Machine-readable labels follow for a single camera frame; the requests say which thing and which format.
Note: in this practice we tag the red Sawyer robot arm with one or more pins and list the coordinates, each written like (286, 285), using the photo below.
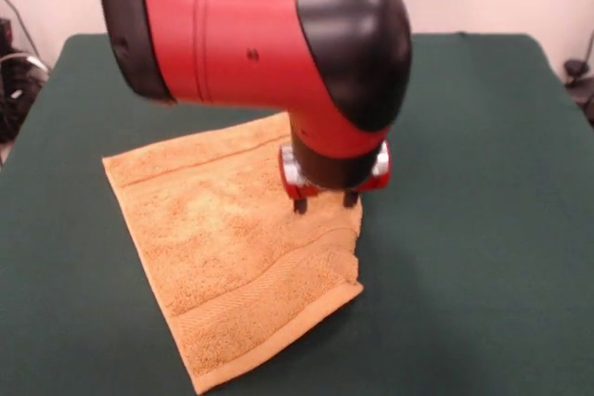
(255, 43)

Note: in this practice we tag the small black box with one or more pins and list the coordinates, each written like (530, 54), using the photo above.
(4, 30)

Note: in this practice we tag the tan towel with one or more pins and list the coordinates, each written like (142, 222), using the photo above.
(232, 247)

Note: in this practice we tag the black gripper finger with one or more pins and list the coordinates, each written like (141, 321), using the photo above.
(300, 206)
(350, 199)

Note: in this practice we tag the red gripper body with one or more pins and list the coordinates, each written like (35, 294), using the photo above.
(383, 178)

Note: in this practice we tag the dark green table cloth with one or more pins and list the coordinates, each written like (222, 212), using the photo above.
(487, 229)

